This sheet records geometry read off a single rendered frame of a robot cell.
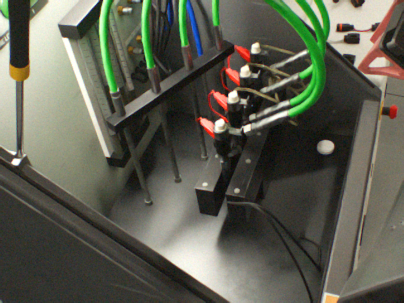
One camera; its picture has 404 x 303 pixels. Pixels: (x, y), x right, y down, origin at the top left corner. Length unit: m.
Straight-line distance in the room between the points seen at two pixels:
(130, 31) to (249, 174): 0.42
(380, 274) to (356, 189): 0.76
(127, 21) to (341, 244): 0.63
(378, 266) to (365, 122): 0.90
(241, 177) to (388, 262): 0.75
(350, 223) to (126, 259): 0.46
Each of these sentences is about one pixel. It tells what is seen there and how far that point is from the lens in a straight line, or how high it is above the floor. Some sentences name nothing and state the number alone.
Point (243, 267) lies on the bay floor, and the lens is 1.08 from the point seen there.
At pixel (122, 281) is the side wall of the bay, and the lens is 0.73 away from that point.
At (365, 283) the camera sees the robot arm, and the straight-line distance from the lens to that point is 0.29.
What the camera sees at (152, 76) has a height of 1.14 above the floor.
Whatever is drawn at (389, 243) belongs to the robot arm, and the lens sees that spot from 0.30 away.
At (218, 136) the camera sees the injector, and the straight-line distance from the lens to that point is 0.94.
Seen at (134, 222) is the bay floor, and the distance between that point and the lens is 1.18.
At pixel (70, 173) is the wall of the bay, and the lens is 1.05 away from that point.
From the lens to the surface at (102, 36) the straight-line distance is 0.91.
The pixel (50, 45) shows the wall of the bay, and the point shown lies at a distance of 0.95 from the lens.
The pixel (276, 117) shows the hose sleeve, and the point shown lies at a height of 1.15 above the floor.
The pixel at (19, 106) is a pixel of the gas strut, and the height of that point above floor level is 1.41.
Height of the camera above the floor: 1.74
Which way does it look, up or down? 44 degrees down
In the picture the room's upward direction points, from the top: 10 degrees counter-clockwise
